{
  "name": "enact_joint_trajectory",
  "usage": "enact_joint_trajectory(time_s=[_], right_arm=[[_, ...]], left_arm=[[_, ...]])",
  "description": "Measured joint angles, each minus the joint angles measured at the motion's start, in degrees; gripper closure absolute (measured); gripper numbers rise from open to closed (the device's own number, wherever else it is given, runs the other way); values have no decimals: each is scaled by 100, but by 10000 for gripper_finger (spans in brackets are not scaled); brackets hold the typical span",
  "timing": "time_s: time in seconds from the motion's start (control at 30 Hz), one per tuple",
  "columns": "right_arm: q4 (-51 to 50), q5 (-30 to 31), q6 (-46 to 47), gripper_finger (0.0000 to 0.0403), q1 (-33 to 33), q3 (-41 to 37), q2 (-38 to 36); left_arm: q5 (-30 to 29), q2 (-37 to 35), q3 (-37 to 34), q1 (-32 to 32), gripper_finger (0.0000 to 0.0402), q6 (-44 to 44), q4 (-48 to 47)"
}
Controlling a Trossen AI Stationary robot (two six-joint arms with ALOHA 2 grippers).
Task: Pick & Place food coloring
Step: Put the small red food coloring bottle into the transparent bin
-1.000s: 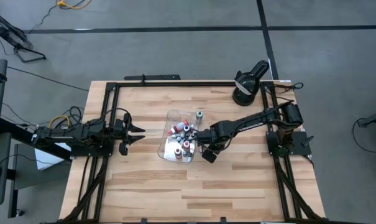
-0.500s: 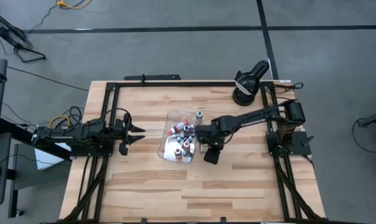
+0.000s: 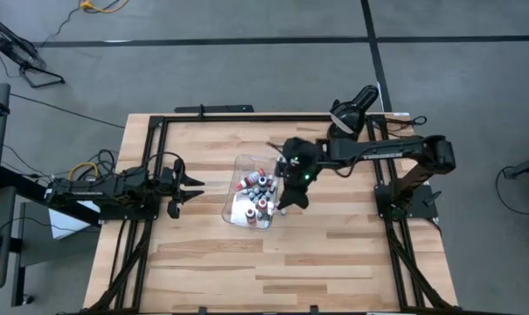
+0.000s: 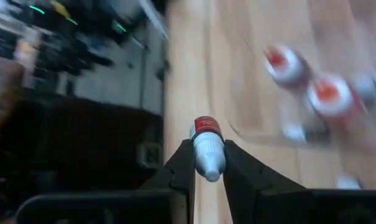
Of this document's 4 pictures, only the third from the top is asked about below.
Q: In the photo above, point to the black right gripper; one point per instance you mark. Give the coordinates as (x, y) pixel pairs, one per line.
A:
(301, 162)

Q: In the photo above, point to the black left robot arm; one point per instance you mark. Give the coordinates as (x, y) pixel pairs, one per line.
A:
(115, 188)

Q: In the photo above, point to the large pink-capped dye bottle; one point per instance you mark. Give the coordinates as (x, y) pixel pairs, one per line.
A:
(250, 215)

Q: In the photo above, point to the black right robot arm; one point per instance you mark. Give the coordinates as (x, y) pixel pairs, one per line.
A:
(391, 151)

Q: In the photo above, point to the black aluminium rig frame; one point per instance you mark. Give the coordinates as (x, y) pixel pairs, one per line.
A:
(155, 140)

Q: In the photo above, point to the large orange dye bottle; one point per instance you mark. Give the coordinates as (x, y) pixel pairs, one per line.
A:
(262, 204)

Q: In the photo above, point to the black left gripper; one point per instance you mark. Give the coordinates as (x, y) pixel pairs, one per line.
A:
(176, 188)

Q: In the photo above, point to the large red dye bottle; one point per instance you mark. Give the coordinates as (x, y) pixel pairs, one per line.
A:
(251, 179)

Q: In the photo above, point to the black folded stand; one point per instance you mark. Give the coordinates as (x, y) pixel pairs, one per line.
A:
(15, 48)

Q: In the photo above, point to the black desk lamp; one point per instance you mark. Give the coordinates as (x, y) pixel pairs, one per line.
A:
(351, 116)

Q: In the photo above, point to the clear plastic storage bin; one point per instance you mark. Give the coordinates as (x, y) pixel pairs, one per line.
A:
(235, 214)

